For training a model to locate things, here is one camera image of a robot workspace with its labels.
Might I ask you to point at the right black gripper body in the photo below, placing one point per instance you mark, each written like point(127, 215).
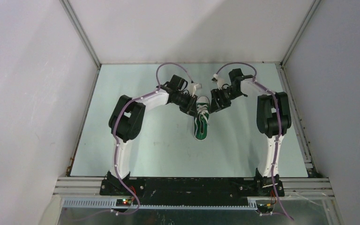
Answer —
point(225, 96)

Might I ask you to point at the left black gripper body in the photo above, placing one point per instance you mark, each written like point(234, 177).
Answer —
point(184, 101)

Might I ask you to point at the white shoelace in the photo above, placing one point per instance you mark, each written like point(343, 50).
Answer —
point(203, 113)

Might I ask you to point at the green canvas sneaker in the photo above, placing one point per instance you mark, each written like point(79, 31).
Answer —
point(201, 130)

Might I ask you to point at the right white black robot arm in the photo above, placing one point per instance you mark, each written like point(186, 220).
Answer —
point(273, 119)

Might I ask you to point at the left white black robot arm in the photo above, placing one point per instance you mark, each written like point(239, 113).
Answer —
point(127, 119)

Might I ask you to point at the right controller board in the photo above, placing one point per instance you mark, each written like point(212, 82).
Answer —
point(265, 208)

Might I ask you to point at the controller board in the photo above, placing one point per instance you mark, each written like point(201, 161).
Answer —
point(265, 208)
point(122, 202)

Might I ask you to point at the left controller board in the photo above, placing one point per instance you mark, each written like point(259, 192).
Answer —
point(122, 202)

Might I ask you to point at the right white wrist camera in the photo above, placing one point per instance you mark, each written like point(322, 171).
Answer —
point(218, 81)

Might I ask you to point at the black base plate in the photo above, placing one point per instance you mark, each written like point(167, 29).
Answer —
point(179, 191)

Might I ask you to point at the grey slotted cable duct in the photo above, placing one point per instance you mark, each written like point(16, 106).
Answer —
point(101, 203)

